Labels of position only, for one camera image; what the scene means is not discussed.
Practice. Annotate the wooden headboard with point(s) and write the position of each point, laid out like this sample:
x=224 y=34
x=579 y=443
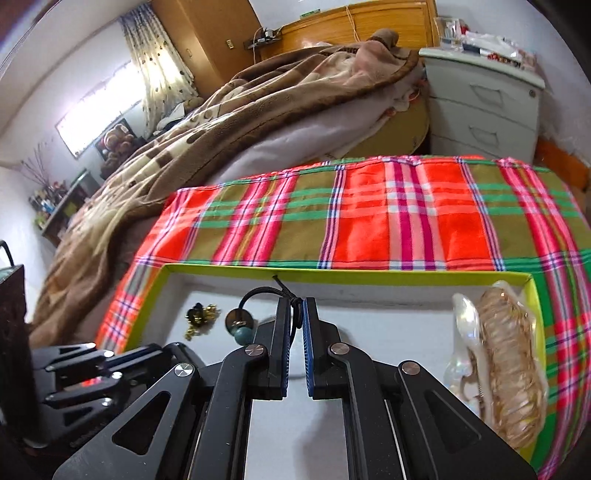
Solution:
x=369 y=21

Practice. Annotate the white tray green rim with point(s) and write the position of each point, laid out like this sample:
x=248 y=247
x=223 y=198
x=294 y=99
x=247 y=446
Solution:
x=369 y=314

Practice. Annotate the dark shelf with bottles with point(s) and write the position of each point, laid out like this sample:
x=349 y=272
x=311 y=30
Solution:
x=64 y=203

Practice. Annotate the dried branches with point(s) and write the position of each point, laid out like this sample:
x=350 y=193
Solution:
x=37 y=168

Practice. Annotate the pearly gold hair claw clip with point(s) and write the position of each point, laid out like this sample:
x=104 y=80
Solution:
x=503 y=360

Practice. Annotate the power strip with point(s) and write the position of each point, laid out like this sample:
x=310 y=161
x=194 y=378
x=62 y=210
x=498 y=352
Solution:
x=263 y=38

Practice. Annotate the dotted curtain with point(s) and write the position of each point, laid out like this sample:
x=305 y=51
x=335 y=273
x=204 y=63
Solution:
x=159 y=69

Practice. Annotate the window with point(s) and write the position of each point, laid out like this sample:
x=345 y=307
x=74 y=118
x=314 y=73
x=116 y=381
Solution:
x=99 y=108

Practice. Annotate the white nightstand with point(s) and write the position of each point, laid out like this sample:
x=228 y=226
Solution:
x=480 y=106

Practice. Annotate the brown fleece blanket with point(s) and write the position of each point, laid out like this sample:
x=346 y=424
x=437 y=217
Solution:
x=194 y=143

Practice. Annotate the clutter on nightstand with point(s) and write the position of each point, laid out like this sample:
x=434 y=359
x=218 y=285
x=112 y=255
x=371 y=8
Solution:
x=485 y=44

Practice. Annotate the red green plaid cloth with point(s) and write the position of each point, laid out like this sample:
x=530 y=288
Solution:
x=383 y=217

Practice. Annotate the wooden wardrobe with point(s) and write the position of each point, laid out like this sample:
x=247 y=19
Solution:
x=203 y=41

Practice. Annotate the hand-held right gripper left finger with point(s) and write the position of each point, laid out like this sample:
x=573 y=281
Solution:
x=284 y=355

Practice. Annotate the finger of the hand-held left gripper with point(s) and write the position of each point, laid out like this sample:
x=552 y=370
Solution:
x=92 y=397
x=138 y=362

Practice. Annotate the pale lavender bed sheet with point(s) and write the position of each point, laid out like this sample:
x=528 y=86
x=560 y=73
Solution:
x=323 y=134

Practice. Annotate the brown stuffed toys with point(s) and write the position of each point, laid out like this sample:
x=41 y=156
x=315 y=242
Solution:
x=117 y=145

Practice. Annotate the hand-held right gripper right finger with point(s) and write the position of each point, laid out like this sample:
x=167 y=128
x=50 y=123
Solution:
x=308 y=355

